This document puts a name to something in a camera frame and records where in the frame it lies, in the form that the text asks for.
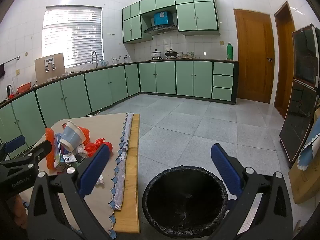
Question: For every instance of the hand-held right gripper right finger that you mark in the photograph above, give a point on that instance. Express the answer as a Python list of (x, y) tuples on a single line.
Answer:
[(226, 170)]

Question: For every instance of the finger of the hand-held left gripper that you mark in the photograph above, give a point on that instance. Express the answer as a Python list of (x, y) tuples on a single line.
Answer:
[(42, 148), (15, 143)]

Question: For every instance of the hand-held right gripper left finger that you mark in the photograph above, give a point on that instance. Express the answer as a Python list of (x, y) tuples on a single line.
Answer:
[(95, 170)]

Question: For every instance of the white tissue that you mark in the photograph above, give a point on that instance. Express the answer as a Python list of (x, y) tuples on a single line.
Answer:
[(100, 180)]

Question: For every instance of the green white drink carton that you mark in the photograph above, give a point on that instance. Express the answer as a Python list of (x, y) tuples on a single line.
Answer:
[(58, 152)]

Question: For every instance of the red plastic bag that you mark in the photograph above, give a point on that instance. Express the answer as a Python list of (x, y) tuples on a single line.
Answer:
[(96, 145)]

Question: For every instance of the blue white paper cup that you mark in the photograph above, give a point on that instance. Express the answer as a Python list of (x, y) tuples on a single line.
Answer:
[(72, 136)]

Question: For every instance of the black bag-lined trash bin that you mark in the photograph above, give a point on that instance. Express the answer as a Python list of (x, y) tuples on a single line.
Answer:
[(185, 205)]

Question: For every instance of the person's left hand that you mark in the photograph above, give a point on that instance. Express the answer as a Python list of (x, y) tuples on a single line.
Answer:
[(20, 205)]

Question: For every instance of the striped floral cloth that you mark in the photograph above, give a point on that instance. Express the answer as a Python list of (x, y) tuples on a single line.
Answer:
[(122, 170)]

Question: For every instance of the wooden table with beige cloth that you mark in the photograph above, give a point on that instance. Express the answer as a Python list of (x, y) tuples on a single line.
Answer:
[(105, 127)]

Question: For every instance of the white striped cloth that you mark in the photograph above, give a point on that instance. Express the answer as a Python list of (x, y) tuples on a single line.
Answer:
[(250, 212)]

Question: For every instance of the steel electric kettle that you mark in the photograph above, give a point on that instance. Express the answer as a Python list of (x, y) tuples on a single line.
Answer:
[(9, 90)]

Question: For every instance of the red basin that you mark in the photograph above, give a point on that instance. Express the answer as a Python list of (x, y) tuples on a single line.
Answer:
[(23, 87)]

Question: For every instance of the dark towel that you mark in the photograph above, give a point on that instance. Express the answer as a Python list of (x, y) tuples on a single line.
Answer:
[(2, 70)]

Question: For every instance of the brown board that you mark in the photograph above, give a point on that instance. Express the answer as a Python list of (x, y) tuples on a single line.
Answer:
[(40, 70)]

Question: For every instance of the cardboard box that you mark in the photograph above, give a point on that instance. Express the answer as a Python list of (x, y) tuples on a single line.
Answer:
[(303, 185)]

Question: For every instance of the metal towel bar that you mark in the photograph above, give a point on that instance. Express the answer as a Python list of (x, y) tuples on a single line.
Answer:
[(11, 60)]

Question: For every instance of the blue white scalloped cloth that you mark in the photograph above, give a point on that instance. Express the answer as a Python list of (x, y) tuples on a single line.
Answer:
[(310, 152)]

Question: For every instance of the black glass cabinet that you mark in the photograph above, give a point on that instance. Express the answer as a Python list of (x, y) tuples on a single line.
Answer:
[(300, 120)]

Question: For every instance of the kitchen faucet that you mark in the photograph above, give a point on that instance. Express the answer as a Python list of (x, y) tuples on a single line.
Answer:
[(94, 55)]

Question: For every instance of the utensil holder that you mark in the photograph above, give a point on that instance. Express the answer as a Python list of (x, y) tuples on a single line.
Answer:
[(115, 61)]

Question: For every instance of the green base cabinets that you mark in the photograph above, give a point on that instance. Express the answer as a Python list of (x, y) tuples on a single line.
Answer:
[(165, 77)]

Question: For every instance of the white window blinds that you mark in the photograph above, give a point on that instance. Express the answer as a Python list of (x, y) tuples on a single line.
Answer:
[(72, 35)]

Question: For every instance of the green bottle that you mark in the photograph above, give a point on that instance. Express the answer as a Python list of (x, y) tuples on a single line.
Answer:
[(229, 52)]

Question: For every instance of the small patterned jar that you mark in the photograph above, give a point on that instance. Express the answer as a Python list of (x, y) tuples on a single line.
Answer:
[(190, 54)]

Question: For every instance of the plain wooden door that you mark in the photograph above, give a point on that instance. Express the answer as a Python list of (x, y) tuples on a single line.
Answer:
[(285, 62)]

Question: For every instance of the black wok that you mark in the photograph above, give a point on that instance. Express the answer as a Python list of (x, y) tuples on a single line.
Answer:
[(171, 53)]

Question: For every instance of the white cooking pot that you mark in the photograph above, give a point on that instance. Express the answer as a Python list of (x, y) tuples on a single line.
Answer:
[(156, 54)]

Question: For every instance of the range hood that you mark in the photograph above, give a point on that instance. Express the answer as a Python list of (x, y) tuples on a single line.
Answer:
[(160, 29)]

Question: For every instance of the blue box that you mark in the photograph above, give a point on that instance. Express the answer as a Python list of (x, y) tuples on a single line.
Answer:
[(162, 18)]

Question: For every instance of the green wall cabinets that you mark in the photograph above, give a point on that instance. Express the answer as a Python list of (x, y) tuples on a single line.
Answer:
[(200, 17)]

